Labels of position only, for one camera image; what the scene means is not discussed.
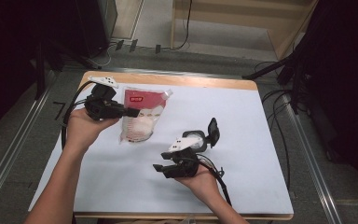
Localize wooden table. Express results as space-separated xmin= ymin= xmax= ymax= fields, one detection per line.
xmin=66 ymin=70 xmax=295 ymax=220

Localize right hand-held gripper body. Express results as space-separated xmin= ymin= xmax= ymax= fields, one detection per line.
xmin=162 ymin=136 xmax=200 ymax=180

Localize black metal stand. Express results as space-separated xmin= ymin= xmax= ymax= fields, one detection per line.
xmin=34 ymin=38 xmax=102 ymax=101
xmin=241 ymin=46 xmax=311 ymax=115

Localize light wooden shelf frame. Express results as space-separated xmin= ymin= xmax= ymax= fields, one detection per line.
xmin=170 ymin=0 xmax=320 ymax=60

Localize right hand-held gripper cable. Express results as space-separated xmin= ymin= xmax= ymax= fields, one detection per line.
xmin=199 ymin=153 xmax=232 ymax=207

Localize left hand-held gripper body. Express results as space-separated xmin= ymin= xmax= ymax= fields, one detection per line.
xmin=84 ymin=75 xmax=129 ymax=121

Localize white floor cable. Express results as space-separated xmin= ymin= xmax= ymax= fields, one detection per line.
xmin=88 ymin=43 xmax=119 ymax=68

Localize black floor cables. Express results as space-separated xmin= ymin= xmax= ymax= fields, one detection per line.
xmin=255 ymin=60 xmax=293 ymax=190

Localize person's right hand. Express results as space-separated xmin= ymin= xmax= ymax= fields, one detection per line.
xmin=175 ymin=164 xmax=222 ymax=203

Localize hanging black cable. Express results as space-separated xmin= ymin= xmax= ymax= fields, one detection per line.
xmin=171 ymin=0 xmax=194 ymax=50

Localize left hand-held gripper cable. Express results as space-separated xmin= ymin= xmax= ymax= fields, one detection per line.
xmin=60 ymin=80 xmax=96 ymax=150

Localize dark curtain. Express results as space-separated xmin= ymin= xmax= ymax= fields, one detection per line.
xmin=292 ymin=0 xmax=358 ymax=200
xmin=0 ymin=0 xmax=85 ymax=141

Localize metal floor rail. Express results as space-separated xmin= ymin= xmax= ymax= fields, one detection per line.
xmin=102 ymin=66 xmax=245 ymax=79
xmin=282 ymin=99 xmax=344 ymax=224
xmin=0 ymin=87 xmax=52 ymax=216

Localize hand-held gripper cable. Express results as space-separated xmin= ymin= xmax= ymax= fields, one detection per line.
xmin=60 ymin=80 xmax=96 ymax=150
xmin=199 ymin=153 xmax=232 ymax=207

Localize black cabinet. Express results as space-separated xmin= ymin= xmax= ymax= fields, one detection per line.
xmin=74 ymin=0 xmax=118 ymax=59

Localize clear plastic piece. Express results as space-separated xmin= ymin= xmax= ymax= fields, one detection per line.
xmin=180 ymin=213 xmax=195 ymax=224

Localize clear jar with black lid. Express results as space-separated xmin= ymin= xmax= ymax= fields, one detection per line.
xmin=181 ymin=117 xmax=221 ymax=153

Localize person's left hand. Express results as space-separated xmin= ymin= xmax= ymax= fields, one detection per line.
xmin=65 ymin=106 xmax=120 ymax=153

